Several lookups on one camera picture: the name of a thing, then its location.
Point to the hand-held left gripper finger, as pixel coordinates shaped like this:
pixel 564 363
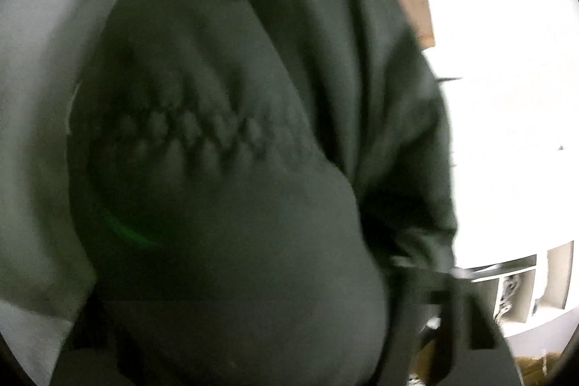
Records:
pixel 457 322

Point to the black padded jacket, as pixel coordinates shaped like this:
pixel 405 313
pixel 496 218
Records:
pixel 226 142

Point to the white open shelf unit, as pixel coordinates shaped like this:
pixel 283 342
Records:
pixel 529 291

